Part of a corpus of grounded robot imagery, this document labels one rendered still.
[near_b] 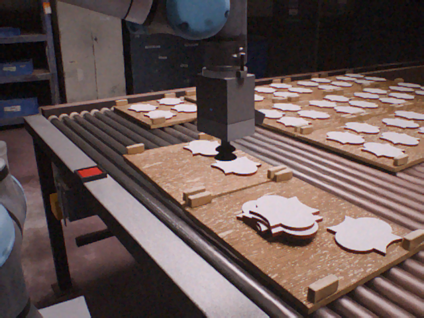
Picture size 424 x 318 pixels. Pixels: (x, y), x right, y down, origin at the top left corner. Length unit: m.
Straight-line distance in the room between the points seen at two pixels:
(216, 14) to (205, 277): 0.48
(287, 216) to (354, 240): 0.14
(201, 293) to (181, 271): 0.07
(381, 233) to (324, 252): 0.14
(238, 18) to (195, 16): 0.19
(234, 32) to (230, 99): 0.11
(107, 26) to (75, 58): 0.58
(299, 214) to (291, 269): 0.14
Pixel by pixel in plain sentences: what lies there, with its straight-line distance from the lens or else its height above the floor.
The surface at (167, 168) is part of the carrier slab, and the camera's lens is 1.18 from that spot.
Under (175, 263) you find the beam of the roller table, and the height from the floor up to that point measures 0.92.
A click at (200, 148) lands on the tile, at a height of 0.95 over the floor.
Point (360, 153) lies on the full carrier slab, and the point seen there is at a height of 0.94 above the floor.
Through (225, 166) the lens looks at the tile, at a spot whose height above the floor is 0.95.
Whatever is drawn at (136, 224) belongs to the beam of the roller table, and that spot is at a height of 0.92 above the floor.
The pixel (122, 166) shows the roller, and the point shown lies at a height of 0.91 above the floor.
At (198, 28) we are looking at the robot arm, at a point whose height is 1.36.
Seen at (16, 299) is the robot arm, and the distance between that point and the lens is 0.58.
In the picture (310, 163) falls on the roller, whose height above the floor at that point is 0.92.
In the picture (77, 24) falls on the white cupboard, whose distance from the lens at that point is 5.44.
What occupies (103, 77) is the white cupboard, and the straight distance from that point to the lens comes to 5.56.
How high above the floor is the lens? 1.38
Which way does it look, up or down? 21 degrees down
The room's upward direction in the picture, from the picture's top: straight up
